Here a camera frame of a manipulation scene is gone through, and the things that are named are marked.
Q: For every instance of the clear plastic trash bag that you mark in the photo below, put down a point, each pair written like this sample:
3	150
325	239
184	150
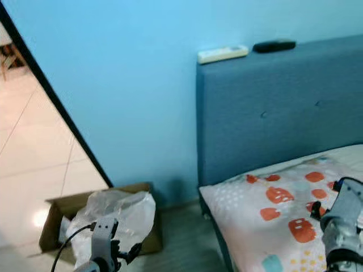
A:
125	215

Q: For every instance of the pillow with orange prints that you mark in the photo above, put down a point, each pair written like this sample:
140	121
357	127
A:
249	226

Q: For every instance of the brown cardboard box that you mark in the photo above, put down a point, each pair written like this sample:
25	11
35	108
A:
51	226

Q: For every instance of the black remote control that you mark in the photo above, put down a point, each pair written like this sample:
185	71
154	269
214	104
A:
275	46

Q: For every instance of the white remote control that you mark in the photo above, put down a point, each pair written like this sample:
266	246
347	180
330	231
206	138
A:
223	54

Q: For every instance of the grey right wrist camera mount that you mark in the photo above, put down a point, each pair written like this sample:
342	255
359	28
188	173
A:
346	207

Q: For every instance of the teal upholstered bed frame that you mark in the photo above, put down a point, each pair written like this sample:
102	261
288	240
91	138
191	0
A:
272	113

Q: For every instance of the dark door frame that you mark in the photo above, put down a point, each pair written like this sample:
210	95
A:
61	107

